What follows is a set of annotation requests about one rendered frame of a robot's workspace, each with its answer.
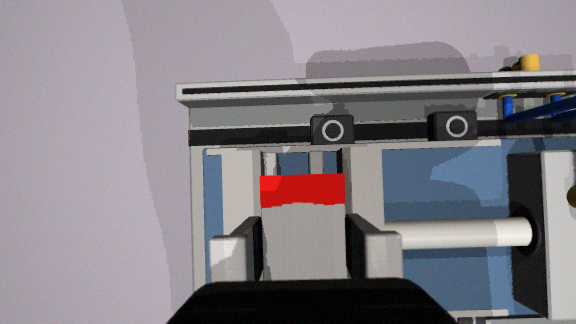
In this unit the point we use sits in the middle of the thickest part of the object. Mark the grey block with red end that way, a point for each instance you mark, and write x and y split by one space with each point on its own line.
303 226

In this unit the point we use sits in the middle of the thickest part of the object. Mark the light grey flat bar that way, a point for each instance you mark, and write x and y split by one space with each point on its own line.
270 163

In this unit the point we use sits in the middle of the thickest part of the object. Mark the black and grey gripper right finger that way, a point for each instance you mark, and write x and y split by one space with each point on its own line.
370 252

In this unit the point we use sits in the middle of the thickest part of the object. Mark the grey long flat bar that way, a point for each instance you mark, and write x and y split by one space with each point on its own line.
315 162

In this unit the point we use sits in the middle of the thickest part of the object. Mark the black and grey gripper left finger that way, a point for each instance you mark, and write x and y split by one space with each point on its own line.
239 255

